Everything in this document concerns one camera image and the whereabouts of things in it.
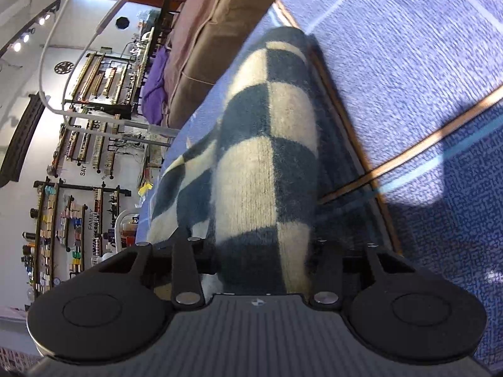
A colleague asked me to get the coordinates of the green cream checkered sweater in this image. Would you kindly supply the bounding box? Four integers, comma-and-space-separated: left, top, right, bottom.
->
146, 27, 357, 296

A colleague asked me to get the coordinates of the purple cloth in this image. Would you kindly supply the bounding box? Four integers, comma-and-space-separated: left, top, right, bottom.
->
141, 45, 170, 125

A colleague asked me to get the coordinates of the blue plaid bed sheet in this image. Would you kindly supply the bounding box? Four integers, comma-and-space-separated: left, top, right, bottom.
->
135, 0, 503, 369

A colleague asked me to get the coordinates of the brown pink bed cover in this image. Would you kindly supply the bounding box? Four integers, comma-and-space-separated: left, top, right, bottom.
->
161, 0, 275, 128

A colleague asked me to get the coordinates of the wall display shelf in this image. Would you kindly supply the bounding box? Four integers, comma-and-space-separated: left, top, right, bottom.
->
28, 41, 171, 296

